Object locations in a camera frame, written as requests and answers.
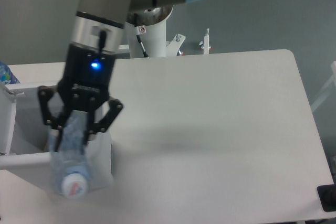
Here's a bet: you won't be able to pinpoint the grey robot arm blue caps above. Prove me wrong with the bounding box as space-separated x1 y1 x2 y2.
37 0 200 151

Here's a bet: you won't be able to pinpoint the white trash can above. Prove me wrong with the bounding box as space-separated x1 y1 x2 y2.
1 83 113 193

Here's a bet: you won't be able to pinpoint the black clamp at table corner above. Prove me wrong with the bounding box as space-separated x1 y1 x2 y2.
317 184 335 212

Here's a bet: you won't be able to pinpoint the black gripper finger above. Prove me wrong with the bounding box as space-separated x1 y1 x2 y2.
85 97 123 146
37 86 72 152

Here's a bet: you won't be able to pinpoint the blue labelled bottle at edge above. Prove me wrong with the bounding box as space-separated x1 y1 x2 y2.
0 61 20 84

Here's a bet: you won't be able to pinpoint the crushed clear plastic bottle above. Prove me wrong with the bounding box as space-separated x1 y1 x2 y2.
48 111 94 199

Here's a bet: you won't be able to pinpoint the white frame bar at right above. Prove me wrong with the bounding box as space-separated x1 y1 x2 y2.
310 61 335 113

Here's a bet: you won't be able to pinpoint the black white cable on pedestal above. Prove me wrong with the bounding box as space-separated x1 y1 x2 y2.
133 13 150 58

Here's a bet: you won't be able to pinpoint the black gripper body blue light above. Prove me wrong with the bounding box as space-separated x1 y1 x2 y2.
57 44 117 115

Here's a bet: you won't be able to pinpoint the white upright bracket with bolt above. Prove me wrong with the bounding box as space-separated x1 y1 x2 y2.
199 28 212 55

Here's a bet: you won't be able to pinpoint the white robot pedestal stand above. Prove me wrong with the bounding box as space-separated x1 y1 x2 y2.
117 5 186 58

